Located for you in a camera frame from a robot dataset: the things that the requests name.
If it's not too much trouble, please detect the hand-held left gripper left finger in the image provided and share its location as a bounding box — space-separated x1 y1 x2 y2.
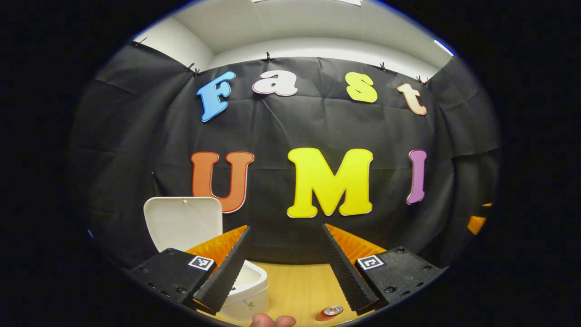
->
129 226 251 316

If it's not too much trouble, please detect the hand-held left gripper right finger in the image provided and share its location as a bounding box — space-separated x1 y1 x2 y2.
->
321 223 448 316

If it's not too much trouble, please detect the black backdrop cloth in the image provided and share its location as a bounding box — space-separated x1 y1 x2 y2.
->
68 41 502 268

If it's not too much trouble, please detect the white desktop garbage bin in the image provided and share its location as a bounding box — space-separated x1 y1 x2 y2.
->
143 197 270 322

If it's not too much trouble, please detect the red pop can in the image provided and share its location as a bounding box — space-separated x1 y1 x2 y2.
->
316 305 345 322

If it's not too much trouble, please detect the white ceiling light panel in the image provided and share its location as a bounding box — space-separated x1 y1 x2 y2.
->
253 0 364 6

